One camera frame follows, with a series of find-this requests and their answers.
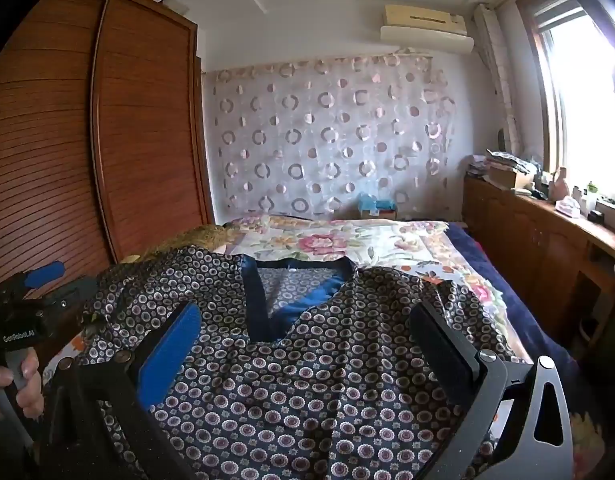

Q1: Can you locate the dark circle-patterned blouse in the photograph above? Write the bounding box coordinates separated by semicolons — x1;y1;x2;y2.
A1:
78;245;519;480

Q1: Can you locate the navy blue blanket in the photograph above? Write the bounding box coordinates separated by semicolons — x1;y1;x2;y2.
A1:
446;222;584;378

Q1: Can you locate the long wooden cabinet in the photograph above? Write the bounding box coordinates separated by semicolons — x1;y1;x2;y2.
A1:
461;175;615;361

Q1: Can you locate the pink figurine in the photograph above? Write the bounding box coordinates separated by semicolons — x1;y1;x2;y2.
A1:
549;167;571;202

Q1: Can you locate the wooden slatted wardrobe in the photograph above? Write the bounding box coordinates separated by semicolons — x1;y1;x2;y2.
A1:
0;0;214;288

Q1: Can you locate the white bundled curtain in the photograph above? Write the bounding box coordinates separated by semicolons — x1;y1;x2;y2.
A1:
474;4;521;157

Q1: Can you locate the patterned bag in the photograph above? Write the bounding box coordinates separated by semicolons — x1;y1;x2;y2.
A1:
485;150;541;172

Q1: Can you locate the brown cardboard box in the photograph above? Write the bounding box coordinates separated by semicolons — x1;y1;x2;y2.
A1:
487;162;534;191

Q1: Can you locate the person's left hand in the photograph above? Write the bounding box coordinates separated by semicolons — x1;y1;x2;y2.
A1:
0;347;44;420

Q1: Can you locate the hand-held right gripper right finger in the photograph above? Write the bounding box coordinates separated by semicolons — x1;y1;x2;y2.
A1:
410;301;574;480

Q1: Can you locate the tissue box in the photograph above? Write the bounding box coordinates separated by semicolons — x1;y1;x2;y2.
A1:
555;197;584;219

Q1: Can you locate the window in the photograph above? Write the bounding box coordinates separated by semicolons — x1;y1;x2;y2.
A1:
517;0;615;211

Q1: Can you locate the yellow-brown pillow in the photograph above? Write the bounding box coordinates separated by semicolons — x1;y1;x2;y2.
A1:
122;224;234;264

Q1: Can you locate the sheer circle-patterned curtain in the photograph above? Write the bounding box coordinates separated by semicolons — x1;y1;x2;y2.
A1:
202;51;462;222

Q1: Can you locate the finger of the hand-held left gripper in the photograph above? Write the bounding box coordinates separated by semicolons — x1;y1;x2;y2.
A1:
8;261;66;291
50;276;99;312

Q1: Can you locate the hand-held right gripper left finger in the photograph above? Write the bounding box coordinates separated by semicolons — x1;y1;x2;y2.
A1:
38;301;203;480

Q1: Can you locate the orange fruit print cloth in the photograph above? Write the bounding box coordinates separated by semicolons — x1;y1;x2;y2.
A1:
40;310;106;387

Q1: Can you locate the stack of papers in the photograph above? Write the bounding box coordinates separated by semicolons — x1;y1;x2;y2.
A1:
465;152;494;179

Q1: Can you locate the floral blanket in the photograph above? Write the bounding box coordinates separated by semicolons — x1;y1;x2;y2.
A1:
208;212;534;363

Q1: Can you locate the wall air conditioner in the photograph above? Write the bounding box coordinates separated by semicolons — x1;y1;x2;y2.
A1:
380;4;475;56

